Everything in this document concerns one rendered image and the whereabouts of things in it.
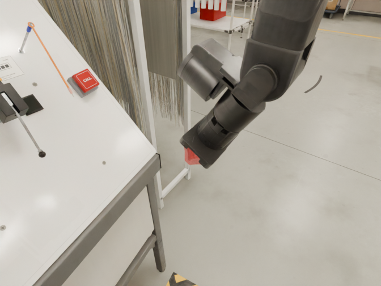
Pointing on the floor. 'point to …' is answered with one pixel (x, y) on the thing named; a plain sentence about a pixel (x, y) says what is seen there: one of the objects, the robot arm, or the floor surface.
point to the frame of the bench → (156, 237)
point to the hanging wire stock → (133, 55)
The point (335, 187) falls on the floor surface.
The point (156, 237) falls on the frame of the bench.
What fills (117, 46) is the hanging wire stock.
